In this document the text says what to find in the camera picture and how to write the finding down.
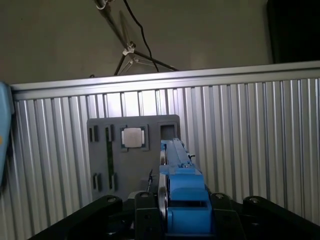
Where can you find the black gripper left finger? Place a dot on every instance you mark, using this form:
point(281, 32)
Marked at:
point(75, 220)

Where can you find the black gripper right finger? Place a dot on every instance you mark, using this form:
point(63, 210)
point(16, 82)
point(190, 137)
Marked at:
point(275, 220)

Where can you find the hard disk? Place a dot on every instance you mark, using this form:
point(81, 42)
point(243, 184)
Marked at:
point(187, 180)

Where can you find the green RAM stick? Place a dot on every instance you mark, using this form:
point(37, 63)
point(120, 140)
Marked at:
point(109, 160)

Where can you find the grey parts rack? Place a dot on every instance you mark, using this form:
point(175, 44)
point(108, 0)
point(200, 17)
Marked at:
point(130, 170)

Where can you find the silver CPU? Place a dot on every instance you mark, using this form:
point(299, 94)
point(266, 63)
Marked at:
point(131, 138)

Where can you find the pale blue teach pendant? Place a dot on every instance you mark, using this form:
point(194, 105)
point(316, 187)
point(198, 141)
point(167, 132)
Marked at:
point(4, 120)

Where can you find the silver tripod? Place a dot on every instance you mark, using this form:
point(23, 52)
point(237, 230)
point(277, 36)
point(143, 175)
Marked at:
point(130, 48)

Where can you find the large black object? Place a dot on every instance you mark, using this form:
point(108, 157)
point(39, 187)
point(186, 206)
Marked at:
point(295, 30)

